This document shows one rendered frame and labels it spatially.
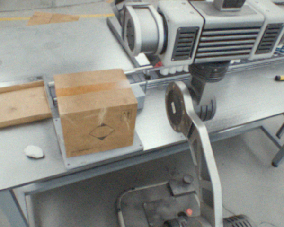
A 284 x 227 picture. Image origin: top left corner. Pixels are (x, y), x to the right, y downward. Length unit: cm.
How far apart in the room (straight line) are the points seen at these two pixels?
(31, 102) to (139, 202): 89
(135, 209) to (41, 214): 67
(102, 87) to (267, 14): 65
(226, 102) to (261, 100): 23
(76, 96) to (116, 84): 18
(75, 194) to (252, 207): 132
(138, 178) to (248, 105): 100
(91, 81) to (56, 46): 83
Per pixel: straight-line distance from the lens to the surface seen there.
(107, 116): 109
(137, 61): 174
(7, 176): 126
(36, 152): 127
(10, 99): 158
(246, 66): 199
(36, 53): 191
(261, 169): 256
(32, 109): 149
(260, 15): 91
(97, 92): 111
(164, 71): 163
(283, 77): 203
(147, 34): 78
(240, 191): 234
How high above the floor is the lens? 184
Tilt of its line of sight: 44 degrees down
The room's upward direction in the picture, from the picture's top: 8 degrees clockwise
